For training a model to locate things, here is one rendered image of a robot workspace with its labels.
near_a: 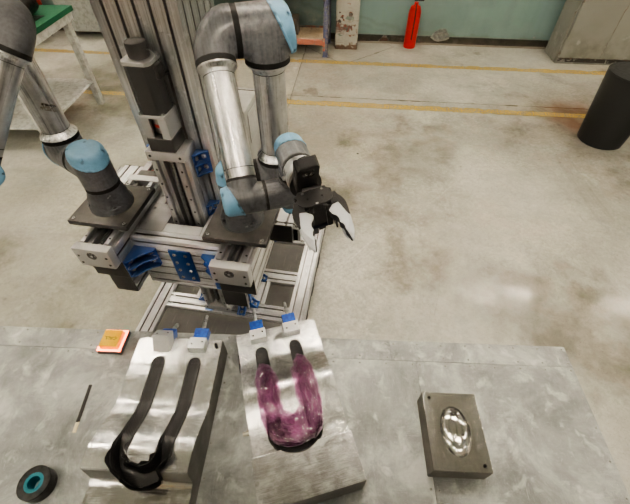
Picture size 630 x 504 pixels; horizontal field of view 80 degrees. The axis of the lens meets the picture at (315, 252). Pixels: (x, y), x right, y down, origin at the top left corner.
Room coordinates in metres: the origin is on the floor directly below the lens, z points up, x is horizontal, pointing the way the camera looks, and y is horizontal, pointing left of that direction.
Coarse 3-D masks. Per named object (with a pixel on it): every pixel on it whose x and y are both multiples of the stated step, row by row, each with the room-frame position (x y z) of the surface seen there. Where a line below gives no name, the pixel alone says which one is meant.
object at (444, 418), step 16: (432, 400) 0.39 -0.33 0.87; (448, 400) 0.39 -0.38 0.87; (464, 400) 0.39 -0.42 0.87; (432, 416) 0.35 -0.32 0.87; (448, 416) 0.35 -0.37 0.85; (464, 416) 0.35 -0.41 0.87; (432, 432) 0.31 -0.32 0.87; (448, 432) 0.31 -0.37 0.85; (464, 432) 0.31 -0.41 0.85; (480, 432) 0.31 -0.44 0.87; (432, 448) 0.27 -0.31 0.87; (448, 448) 0.27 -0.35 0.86; (464, 448) 0.27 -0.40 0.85; (480, 448) 0.27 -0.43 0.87; (432, 464) 0.23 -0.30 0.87; (448, 464) 0.23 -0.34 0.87; (464, 464) 0.23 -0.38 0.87; (480, 464) 0.23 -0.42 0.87
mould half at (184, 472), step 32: (160, 352) 0.53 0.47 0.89; (192, 352) 0.53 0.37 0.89; (224, 352) 0.55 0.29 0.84; (128, 384) 0.43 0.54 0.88; (160, 384) 0.43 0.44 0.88; (128, 416) 0.34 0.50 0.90; (160, 416) 0.34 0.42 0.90; (192, 416) 0.34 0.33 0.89; (96, 448) 0.25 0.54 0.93; (128, 448) 0.25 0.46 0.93; (192, 448) 0.25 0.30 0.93; (96, 480) 0.20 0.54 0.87; (192, 480) 0.19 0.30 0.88
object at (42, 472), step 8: (32, 472) 0.22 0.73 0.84; (40, 472) 0.22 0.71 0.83; (48, 472) 0.22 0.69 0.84; (24, 480) 0.20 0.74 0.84; (32, 480) 0.20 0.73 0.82; (40, 480) 0.20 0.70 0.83; (48, 480) 0.20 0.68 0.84; (56, 480) 0.21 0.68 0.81; (16, 488) 0.18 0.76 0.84; (24, 488) 0.18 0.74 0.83; (32, 488) 0.19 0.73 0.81; (40, 488) 0.18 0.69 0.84; (48, 488) 0.19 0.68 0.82; (24, 496) 0.17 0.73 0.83; (32, 496) 0.17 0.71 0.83; (40, 496) 0.17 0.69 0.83
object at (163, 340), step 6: (162, 330) 0.59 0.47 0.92; (168, 330) 0.59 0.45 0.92; (174, 330) 0.60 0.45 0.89; (156, 336) 0.56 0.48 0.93; (162, 336) 0.56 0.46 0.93; (168, 336) 0.56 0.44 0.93; (174, 336) 0.59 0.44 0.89; (156, 342) 0.55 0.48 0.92; (162, 342) 0.55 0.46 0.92; (168, 342) 0.55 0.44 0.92; (156, 348) 0.54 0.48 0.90; (162, 348) 0.54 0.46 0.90; (168, 348) 0.54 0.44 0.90
